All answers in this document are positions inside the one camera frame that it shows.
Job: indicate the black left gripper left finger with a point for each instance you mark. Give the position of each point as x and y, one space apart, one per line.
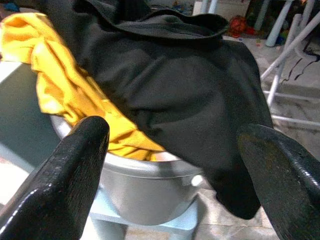
57 190

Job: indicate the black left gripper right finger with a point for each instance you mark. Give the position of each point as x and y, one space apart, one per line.
282 185

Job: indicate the black garment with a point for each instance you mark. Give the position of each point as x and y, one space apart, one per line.
175 87

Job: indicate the grey plastic basin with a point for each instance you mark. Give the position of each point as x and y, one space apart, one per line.
150 195

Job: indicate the pale blue plastic stool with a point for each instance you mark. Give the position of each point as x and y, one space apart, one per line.
15 105

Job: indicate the pale plastic folding table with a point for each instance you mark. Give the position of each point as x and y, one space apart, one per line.
274 87

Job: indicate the yellow garment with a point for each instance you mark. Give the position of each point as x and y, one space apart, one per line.
62 82

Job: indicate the red toy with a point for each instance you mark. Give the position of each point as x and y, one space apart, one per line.
238 25

